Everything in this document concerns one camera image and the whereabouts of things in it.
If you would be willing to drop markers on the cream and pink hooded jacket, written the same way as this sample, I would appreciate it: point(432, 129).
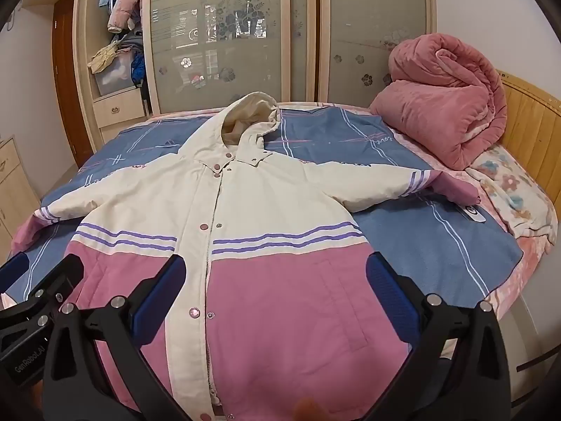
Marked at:
point(271, 298)

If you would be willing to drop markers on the grey folded clothes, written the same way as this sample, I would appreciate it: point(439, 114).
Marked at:
point(129, 43)

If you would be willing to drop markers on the dark blue bag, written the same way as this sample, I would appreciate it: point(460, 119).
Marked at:
point(138, 70)

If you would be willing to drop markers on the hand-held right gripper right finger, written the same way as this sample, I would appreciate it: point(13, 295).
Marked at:
point(390, 298)

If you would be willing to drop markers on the light wooden cabinet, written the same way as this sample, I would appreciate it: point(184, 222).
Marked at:
point(15, 193)

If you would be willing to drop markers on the yellow cloth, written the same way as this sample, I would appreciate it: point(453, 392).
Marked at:
point(101, 58)

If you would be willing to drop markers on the light wooden wardrobe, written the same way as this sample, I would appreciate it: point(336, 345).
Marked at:
point(85, 52)

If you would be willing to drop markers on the clear plastic storage box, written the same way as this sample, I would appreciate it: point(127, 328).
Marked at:
point(113, 79)

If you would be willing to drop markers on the brown wooden door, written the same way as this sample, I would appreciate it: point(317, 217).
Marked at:
point(65, 87)

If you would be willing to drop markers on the frosted floral sliding door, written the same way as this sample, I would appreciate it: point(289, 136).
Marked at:
point(372, 30)
point(219, 35)

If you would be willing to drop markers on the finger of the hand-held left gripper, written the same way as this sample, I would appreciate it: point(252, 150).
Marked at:
point(15, 272)
point(61, 278)

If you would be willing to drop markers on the rolled pink quilt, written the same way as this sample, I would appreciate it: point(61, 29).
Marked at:
point(438, 109)

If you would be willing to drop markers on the wooden headboard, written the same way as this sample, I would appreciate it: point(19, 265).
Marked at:
point(532, 127)

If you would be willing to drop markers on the white remote control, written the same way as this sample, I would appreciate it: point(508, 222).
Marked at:
point(474, 215)

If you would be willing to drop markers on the blue striped bed blanket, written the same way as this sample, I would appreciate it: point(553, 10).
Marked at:
point(438, 245)

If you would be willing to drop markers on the wardrobe drawer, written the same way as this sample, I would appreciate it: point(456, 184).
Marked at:
point(118, 109)

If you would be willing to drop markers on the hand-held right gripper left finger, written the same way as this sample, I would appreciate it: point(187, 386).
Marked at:
point(158, 298)

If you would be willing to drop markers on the floral pillow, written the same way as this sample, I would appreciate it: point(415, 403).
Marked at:
point(512, 193)

